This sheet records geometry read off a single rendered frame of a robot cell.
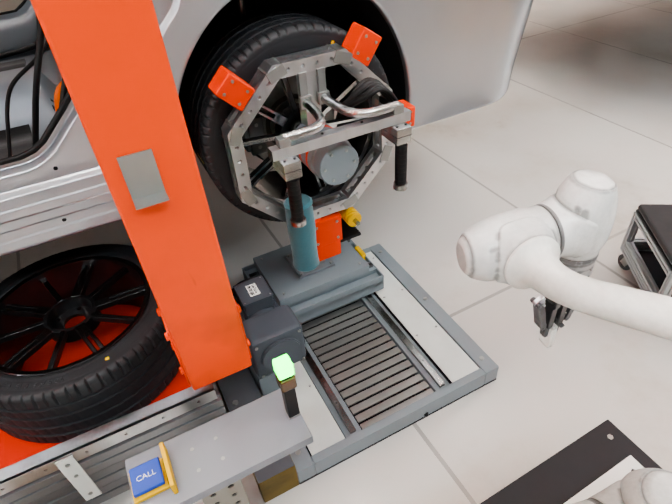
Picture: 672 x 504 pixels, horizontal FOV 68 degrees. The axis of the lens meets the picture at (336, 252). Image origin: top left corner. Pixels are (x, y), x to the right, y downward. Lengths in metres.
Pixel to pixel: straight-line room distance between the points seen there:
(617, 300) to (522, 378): 1.25
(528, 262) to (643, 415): 1.30
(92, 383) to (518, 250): 1.16
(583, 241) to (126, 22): 0.82
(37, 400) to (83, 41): 1.00
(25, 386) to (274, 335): 0.68
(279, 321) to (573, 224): 0.98
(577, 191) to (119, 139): 0.77
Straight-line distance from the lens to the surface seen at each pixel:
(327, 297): 2.04
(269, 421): 1.36
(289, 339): 1.60
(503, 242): 0.86
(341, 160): 1.46
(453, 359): 1.93
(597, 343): 2.23
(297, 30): 1.54
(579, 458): 1.55
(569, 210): 0.94
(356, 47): 1.54
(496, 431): 1.88
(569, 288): 0.82
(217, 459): 1.34
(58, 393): 1.56
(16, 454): 1.81
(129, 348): 1.56
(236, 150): 1.48
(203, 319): 1.20
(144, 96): 0.92
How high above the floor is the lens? 1.59
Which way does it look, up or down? 40 degrees down
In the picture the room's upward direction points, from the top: 5 degrees counter-clockwise
